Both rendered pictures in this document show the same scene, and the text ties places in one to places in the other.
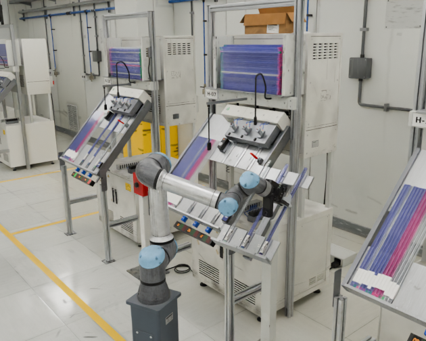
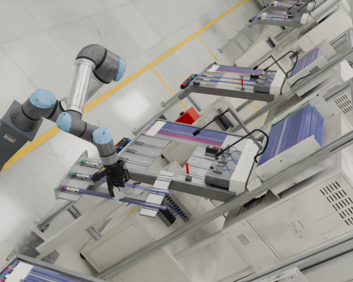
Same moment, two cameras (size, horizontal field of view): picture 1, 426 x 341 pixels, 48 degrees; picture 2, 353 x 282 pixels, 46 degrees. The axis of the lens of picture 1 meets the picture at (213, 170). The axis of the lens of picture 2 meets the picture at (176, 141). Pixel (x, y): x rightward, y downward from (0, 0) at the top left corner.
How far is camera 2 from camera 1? 1.47 m
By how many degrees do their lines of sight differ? 32
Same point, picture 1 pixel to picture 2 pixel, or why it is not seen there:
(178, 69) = not seen: hidden behind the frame
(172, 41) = not seen: hidden behind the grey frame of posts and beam
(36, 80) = (312, 41)
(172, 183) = (78, 71)
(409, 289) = not seen: outside the picture
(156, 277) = (27, 108)
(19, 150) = (250, 61)
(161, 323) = (0, 131)
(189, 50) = (347, 111)
